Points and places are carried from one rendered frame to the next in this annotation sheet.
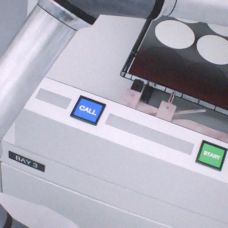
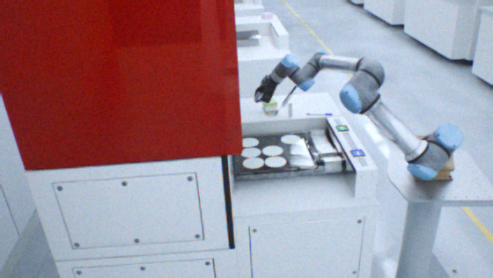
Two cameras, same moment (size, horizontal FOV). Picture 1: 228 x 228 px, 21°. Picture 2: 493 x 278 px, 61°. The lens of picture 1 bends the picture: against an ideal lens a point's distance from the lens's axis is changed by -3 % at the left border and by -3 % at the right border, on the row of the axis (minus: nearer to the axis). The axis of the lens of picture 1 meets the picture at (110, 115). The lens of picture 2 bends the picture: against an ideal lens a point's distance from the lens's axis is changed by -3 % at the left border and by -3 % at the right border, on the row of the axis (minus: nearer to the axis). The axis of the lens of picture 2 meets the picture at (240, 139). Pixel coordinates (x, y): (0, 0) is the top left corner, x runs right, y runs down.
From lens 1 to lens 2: 2.29 m
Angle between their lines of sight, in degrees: 76
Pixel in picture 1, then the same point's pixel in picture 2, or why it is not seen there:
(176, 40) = (279, 160)
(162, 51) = (290, 162)
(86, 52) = (300, 196)
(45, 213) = (393, 178)
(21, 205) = (398, 184)
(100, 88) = (318, 186)
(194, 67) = (291, 152)
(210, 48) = (273, 151)
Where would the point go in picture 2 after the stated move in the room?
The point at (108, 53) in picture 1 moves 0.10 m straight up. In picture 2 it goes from (293, 191) to (293, 171)
